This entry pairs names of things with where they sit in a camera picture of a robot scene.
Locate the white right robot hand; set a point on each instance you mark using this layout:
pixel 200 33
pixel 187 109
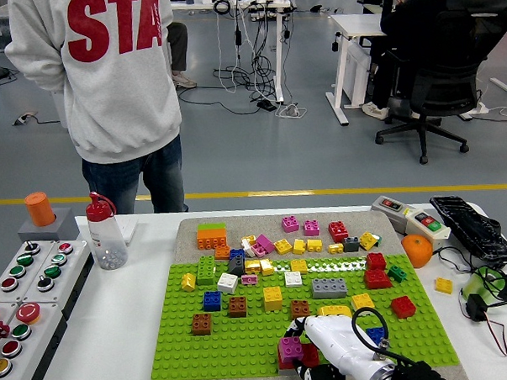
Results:
pixel 335 341

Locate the blue square brick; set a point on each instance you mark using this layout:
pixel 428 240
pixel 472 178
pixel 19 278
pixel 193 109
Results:
pixel 212 301
pixel 373 335
pixel 236 253

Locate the pink square brick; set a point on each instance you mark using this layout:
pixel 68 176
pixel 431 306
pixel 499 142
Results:
pixel 290 224
pixel 257 250
pixel 265 242
pixel 311 228
pixel 290 347

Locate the large red brick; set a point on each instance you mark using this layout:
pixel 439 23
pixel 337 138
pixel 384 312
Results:
pixel 311 354

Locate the yellow curved brick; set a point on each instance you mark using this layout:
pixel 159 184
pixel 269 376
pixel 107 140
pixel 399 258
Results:
pixel 334 310

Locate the yellow square brick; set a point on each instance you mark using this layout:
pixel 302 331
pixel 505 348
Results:
pixel 443 285
pixel 367 241
pixel 272 298
pixel 282 246
pixel 362 302
pixel 253 265
pixel 299 246
pixel 299 266
pixel 188 281
pixel 267 266
pixel 314 245

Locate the brown square brick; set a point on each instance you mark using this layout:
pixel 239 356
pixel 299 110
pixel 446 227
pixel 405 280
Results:
pixel 201 323
pixel 300 309
pixel 237 306

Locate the long grey brick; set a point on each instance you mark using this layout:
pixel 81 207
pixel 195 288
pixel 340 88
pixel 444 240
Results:
pixel 329 288

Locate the red square brick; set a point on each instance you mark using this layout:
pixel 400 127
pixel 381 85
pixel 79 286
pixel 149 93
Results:
pixel 403 307
pixel 376 261
pixel 377 278
pixel 338 230

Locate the white square brick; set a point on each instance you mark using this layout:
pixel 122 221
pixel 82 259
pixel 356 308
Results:
pixel 293 278
pixel 227 282

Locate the small green brick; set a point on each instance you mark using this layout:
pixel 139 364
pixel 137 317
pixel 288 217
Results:
pixel 396 273

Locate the small yellow brick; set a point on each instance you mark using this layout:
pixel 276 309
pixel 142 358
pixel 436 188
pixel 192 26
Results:
pixel 336 248
pixel 248 240

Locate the dark grey square brick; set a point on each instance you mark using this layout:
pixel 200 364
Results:
pixel 351 244

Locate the flat pink brick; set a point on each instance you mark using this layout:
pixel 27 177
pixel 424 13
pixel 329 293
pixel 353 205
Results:
pixel 249 279

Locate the dark grey slope brick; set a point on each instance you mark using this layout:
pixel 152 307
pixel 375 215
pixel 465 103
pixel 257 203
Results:
pixel 236 266

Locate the small orange brick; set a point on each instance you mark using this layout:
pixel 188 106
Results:
pixel 222 252

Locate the tall green brick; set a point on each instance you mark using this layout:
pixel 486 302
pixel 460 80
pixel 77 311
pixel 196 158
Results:
pixel 205 270

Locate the large orange brick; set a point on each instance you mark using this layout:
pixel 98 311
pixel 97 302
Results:
pixel 211 240

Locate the green flat brick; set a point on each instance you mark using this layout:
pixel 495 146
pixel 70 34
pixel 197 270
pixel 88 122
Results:
pixel 212 227

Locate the green studded baseplate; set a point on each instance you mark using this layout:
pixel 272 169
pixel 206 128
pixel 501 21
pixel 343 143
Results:
pixel 238 353

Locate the orange fruit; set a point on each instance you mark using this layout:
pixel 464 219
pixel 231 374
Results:
pixel 417 251

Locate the grey-brown mat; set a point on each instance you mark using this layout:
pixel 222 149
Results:
pixel 252 225

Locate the black power adapter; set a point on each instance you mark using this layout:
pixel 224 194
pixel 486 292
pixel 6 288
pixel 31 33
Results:
pixel 477 307

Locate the green tape roll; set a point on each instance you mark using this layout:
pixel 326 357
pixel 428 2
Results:
pixel 478 284

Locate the black wrapped keyboard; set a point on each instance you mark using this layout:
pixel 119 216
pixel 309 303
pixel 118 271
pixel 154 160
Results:
pixel 466 224

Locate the black floor adapter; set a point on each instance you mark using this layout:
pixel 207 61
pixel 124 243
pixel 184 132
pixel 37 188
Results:
pixel 266 105

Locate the clear bottle red cap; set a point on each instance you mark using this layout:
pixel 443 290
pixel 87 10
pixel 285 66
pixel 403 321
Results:
pixel 104 238

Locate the white desk cabinet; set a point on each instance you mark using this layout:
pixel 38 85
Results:
pixel 357 72

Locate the grey square block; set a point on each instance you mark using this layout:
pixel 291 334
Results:
pixel 66 230

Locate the grey push-button box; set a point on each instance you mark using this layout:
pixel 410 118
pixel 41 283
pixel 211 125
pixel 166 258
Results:
pixel 52 270
pixel 16 271

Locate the black office chair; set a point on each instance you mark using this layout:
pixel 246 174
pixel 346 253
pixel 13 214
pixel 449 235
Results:
pixel 448 68

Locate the orange cylinder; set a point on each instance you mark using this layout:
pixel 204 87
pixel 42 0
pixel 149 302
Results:
pixel 40 209

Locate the seated person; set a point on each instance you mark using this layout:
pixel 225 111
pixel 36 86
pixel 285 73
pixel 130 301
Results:
pixel 406 20
pixel 179 48

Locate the standing person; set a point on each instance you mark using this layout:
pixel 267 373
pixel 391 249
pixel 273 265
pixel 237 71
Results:
pixel 115 87

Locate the grey floor socket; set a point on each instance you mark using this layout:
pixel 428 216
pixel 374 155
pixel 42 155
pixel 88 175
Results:
pixel 24 118

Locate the grey switch box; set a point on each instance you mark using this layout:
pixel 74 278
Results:
pixel 389 206

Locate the white switch box green button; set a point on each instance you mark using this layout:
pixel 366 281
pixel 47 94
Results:
pixel 428 225

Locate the white wall switch panel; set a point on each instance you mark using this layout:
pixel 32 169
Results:
pixel 130 228

